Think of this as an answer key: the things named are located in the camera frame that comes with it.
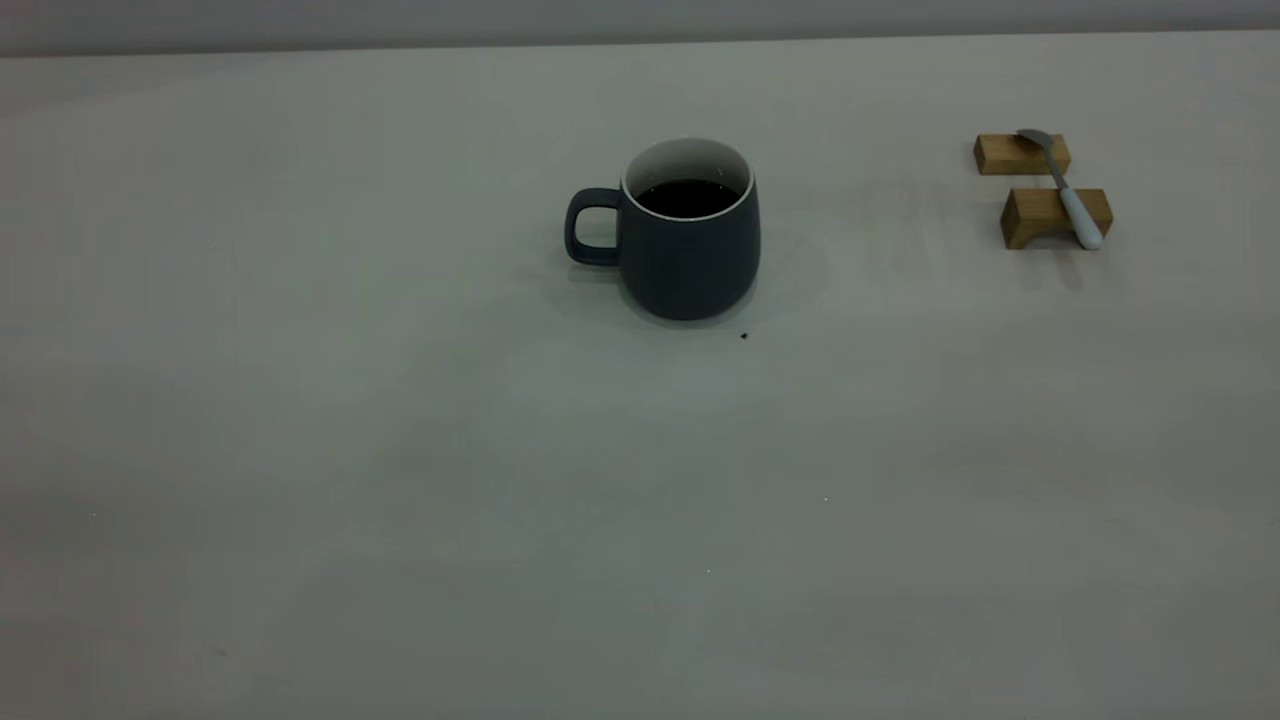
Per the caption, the metal spoon with white handle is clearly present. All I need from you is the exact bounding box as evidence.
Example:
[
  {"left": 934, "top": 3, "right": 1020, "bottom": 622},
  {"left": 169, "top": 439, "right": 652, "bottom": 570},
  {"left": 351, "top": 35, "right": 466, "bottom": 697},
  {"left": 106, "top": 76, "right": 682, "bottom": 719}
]
[{"left": 1017, "top": 128, "right": 1104, "bottom": 251}]

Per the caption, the dark grey ceramic cup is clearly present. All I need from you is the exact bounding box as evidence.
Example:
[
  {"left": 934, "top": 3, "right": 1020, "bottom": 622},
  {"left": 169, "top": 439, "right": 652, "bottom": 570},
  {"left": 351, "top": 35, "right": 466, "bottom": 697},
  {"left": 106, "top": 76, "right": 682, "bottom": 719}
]
[{"left": 564, "top": 137, "right": 762, "bottom": 322}]

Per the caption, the arched wooden block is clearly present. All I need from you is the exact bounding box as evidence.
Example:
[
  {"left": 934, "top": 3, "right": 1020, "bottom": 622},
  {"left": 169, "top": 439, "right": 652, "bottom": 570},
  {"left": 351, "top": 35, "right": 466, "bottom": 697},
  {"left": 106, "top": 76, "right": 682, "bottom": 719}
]
[{"left": 1001, "top": 188, "right": 1114, "bottom": 250}]

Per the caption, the flat rectangular wooden block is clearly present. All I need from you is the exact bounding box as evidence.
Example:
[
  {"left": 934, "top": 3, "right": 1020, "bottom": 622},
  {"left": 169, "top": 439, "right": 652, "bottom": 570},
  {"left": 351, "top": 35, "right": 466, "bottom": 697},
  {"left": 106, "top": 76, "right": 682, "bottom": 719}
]
[{"left": 974, "top": 134, "right": 1072, "bottom": 177}]

